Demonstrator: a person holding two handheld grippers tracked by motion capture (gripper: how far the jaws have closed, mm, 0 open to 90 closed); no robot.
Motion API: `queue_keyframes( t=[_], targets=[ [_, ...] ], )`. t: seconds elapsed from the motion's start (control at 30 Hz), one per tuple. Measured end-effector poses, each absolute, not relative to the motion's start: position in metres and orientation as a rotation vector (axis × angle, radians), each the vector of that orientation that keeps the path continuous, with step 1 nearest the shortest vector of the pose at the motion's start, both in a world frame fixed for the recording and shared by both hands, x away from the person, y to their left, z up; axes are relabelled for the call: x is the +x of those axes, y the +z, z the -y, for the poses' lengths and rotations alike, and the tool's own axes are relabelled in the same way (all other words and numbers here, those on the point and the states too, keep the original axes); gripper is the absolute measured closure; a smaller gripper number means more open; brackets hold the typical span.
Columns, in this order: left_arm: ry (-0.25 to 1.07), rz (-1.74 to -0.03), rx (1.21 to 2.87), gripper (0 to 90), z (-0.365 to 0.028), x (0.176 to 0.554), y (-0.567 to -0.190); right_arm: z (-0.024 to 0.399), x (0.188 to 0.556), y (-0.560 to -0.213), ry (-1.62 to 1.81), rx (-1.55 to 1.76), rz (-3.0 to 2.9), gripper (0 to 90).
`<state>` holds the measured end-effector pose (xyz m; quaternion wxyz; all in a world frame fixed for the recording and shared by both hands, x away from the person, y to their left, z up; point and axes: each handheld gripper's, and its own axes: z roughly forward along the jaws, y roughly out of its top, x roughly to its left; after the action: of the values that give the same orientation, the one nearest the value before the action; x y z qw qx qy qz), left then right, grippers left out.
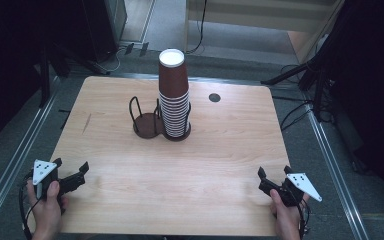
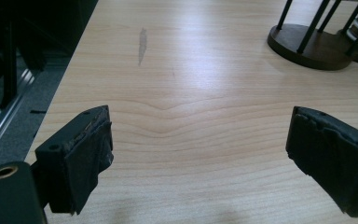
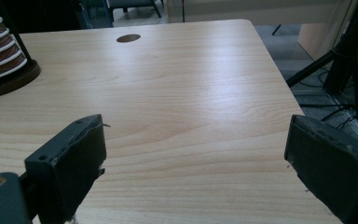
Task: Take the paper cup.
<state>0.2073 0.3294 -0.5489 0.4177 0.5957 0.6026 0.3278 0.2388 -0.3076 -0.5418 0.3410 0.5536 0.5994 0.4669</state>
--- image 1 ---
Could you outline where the black hanging cable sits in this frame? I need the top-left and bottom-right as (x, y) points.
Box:
(185, 0), (209, 55)

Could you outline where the dark cabinet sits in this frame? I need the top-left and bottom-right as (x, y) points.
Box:
(81, 0), (128, 63)

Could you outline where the person's right hand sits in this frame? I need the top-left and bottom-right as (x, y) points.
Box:
(269, 188), (311, 240)

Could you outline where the brown paper cup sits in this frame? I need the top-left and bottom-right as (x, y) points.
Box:
(158, 48), (191, 99)

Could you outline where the light wooden furniture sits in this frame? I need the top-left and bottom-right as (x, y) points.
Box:
(183, 0), (346, 64)

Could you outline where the white floor cable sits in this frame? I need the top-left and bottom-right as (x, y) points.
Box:
(106, 46), (132, 73)

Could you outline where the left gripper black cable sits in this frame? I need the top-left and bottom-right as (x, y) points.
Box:
(18, 171), (44, 240)

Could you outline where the person's left hand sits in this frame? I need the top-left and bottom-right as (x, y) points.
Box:
(26, 179), (70, 240)

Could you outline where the black wire cup holder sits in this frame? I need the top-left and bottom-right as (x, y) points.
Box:
(128, 95), (193, 142)

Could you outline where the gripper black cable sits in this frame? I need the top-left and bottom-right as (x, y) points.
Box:
(18, 171), (44, 240)
(296, 199), (312, 240)

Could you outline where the metal floor rail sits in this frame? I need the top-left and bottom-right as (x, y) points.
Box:
(0, 75), (62, 231)
(304, 103), (370, 240)

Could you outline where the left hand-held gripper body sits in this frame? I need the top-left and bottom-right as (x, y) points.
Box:
(32, 159), (78, 201)

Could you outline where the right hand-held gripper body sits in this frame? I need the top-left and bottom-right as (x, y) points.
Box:
(274, 172), (323, 208)

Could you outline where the black metal stand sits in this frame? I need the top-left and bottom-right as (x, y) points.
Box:
(38, 41), (112, 108)

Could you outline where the black tripod stand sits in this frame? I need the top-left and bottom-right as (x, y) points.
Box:
(260, 33), (348, 123)

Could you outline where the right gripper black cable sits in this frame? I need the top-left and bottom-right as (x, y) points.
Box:
(296, 199), (312, 240)

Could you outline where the black floor cable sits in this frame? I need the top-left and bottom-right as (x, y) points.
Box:
(279, 99), (314, 132)

